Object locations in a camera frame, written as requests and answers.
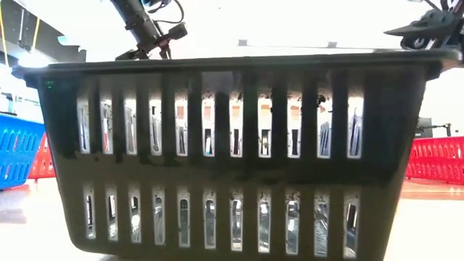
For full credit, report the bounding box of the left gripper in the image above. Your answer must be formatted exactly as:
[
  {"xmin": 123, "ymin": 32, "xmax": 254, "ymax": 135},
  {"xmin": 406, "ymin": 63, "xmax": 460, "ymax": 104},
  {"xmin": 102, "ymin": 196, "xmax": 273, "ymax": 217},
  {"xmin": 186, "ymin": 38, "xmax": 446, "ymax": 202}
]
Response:
[{"xmin": 115, "ymin": 34, "xmax": 173, "ymax": 61}]

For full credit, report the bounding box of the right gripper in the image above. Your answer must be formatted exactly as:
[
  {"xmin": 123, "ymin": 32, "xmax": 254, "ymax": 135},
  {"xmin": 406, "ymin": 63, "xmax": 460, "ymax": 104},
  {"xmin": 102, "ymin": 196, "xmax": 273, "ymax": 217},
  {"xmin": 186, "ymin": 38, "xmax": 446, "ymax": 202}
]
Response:
[{"xmin": 384, "ymin": 0, "xmax": 464, "ymax": 51}]

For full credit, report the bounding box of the red plastic basket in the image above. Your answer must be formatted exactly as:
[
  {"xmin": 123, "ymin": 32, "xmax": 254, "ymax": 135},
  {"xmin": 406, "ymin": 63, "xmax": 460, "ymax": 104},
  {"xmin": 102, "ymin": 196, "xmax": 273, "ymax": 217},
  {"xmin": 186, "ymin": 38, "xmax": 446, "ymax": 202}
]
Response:
[
  {"xmin": 28, "ymin": 132, "xmax": 57, "ymax": 181},
  {"xmin": 405, "ymin": 136, "xmax": 464, "ymax": 186}
]

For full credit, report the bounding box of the blue plastic basket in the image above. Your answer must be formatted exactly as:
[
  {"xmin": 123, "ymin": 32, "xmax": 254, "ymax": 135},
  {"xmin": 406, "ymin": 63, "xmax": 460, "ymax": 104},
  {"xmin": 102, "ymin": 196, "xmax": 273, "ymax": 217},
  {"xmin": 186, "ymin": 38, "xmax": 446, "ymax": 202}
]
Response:
[{"xmin": 0, "ymin": 113, "xmax": 46, "ymax": 191}]

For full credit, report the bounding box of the black plastic basket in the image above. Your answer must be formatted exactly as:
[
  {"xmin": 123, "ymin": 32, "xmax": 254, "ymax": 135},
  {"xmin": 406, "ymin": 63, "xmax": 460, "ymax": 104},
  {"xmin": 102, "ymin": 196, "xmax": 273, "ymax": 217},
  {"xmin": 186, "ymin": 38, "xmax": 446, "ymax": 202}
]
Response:
[{"xmin": 12, "ymin": 48, "xmax": 463, "ymax": 261}]

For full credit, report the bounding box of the black computer monitor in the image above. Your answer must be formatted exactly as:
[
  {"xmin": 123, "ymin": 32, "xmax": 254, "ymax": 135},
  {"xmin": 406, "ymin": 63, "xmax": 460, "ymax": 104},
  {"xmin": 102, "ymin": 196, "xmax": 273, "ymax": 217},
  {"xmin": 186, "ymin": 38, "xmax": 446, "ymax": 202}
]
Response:
[{"xmin": 415, "ymin": 117, "xmax": 434, "ymax": 139}]

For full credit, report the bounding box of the long ceiling light bar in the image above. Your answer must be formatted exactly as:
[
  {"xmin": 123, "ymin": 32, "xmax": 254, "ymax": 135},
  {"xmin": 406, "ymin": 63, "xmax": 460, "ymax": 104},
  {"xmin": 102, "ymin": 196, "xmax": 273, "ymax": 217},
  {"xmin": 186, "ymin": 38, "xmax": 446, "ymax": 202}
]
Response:
[{"xmin": 237, "ymin": 38, "xmax": 376, "ymax": 50}]

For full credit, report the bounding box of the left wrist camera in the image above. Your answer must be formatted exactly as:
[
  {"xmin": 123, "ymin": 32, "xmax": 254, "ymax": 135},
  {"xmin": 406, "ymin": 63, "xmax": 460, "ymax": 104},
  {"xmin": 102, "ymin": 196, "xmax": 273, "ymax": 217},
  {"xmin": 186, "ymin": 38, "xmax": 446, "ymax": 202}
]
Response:
[{"xmin": 159, "ymin": 22, "xmax": 189, "ymax": 41}]

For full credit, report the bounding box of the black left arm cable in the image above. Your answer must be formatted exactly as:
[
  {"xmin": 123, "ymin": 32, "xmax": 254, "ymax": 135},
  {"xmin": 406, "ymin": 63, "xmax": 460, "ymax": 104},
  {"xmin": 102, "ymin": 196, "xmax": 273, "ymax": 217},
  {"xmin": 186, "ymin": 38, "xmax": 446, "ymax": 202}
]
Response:
[{"xmin": 146, "ymin": 0, "xmax": 185, "ymax": 25}]

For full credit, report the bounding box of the yellow hanging strap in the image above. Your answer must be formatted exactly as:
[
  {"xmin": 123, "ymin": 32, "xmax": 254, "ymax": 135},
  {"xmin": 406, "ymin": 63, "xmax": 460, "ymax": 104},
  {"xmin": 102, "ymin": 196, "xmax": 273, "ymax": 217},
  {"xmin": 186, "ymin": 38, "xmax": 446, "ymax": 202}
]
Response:
[{"xmin": 32, "ymin": 17, "xmax": 41, "ymax": 50}]

